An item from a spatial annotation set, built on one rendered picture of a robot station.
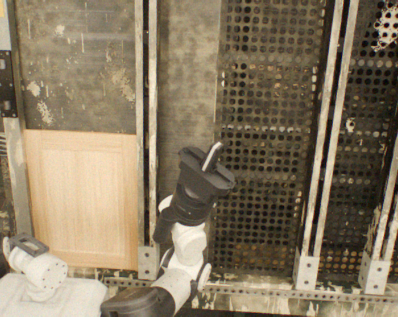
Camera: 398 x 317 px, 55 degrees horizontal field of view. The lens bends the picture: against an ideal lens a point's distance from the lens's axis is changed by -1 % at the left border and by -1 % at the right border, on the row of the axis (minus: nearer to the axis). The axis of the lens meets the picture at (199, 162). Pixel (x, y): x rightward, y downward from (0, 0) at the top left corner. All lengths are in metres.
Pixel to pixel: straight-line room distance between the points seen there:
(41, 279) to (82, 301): 0.12
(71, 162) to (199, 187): 0.64
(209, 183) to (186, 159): 0.07
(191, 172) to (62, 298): 0.40
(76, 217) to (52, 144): 0.26
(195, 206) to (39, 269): 0.33
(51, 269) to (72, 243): 0.59
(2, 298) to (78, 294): 0.16
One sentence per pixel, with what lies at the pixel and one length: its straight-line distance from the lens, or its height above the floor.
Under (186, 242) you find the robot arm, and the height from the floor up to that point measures 1.41.
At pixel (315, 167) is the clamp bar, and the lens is 1.17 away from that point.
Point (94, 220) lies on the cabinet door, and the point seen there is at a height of 1.04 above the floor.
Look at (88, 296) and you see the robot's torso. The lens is 0.90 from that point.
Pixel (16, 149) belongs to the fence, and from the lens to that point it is 1.33.
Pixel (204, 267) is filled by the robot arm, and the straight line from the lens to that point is 1.08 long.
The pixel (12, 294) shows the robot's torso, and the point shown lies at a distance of 0.96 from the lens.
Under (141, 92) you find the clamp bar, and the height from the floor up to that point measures 1.45.
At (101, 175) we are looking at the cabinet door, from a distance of 1.27.
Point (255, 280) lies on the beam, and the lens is 1.38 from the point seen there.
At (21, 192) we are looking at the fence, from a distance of 1.37.
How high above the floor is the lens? 2.16
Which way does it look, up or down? 51 degrees down
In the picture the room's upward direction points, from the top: straight up
